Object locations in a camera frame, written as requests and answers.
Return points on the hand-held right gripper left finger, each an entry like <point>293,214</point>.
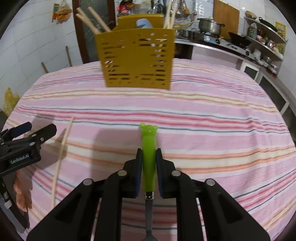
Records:
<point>138,171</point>

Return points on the gas stove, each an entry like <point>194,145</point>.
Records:
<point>226,45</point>

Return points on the steel pot with lid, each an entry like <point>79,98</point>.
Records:
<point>210,26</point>

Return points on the hanging orange snack bags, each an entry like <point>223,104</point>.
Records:
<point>61,11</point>

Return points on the dark brown door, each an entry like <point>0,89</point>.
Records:
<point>81,41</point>

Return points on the row of bottles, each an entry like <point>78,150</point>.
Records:
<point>261,36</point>

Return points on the wooden spoon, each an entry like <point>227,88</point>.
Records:
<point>99,19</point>
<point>85,25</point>

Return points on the metal bowl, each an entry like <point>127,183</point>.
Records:
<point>251,15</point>

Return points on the wooden chopsticks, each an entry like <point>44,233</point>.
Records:
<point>89,19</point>

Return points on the yellow plastic bag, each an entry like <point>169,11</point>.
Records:
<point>11,102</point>

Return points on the person's left hand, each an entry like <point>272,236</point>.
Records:
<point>23,192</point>

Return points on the black pan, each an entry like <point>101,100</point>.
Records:
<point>268,24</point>

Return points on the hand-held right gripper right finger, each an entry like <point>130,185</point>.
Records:
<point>159,171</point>

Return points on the red hanging cloth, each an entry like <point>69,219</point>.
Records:
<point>126,7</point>

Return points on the short wooden stick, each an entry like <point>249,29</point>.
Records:
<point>44,68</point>

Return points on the row of hanging kitchen utensils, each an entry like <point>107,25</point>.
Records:
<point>182,7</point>

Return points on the white corner shelf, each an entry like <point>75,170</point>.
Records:
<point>266,45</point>

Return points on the wooden chopstick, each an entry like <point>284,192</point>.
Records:
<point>173,16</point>
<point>61,157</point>
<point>167,16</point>

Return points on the pink striped tablecloth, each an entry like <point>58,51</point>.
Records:
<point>185,120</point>

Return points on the kitchen counter cabinet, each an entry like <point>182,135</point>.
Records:
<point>219,58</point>

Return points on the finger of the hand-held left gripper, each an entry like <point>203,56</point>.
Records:
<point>22,128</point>
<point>44,134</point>

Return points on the long wooden stick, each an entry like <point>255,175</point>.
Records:
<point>68,56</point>

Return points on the yellow wall poster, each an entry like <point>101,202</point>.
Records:
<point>280,29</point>

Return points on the light blue spoon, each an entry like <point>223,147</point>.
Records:
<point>143,23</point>

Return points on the yellow utensil holder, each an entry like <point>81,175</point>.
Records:
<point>134,60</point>

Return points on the black wok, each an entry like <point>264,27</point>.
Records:
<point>240,39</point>

